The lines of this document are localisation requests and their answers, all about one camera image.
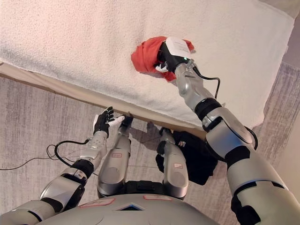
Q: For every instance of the black garment on floor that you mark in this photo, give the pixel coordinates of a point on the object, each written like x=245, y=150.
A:
x=199, y=157

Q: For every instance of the beige bed sheet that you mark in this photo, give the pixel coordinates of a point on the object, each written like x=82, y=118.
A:
x=70, y=90

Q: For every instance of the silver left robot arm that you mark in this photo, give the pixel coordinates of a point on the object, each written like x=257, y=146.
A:
x=63, y=189

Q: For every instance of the silver left robot leg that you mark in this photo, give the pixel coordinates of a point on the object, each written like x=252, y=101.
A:
x=117, y=164

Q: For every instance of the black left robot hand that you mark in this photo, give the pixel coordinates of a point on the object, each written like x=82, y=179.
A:
x=102, y=123

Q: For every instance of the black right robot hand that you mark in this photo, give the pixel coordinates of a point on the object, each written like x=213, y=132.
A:
x=174, y=56

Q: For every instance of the brown bed frame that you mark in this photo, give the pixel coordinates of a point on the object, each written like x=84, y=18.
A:
x=77, y=99

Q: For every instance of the silver robot leg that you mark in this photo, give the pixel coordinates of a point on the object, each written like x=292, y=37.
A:
x=117, y=164
x=174, y=168

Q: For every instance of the silver right robot leg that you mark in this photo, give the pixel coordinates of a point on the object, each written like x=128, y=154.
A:
x=174, y=168

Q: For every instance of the silver robot torso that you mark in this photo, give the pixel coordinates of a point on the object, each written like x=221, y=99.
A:
x=131, y=211

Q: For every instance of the red garment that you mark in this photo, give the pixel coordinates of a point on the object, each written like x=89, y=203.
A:
x=146, y=56

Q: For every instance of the large bed with blankets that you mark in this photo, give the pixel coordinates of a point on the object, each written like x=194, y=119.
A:
x=93, y=42

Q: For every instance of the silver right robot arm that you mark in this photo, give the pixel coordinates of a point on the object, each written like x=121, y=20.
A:
x=234, y=140

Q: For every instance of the robot legs and torso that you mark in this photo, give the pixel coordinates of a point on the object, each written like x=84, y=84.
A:
x=35, y=117

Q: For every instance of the red bordered white label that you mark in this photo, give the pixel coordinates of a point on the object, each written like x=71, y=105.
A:
x=98, y=202
x=158, y=197

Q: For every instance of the beige duvet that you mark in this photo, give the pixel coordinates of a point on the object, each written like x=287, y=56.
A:
x=283, y=5

